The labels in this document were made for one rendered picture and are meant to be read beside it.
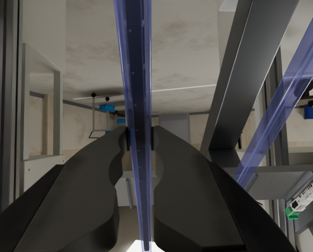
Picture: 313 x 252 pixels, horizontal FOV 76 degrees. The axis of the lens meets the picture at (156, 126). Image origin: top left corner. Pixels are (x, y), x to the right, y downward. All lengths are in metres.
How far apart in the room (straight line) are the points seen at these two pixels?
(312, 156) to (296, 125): 6.74
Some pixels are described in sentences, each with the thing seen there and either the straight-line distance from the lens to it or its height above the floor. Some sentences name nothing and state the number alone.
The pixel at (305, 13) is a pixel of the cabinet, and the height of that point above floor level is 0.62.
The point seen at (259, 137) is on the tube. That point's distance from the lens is 0.20.
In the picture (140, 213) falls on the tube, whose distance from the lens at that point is 0.22.
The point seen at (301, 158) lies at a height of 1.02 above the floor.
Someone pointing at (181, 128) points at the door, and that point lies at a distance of 7.28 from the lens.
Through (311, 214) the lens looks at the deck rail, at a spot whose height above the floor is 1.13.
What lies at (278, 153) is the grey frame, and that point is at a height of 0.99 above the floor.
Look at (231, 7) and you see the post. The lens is 0.25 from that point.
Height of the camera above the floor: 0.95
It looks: 4 degrees down
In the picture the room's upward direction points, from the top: 178 degrees clockwise
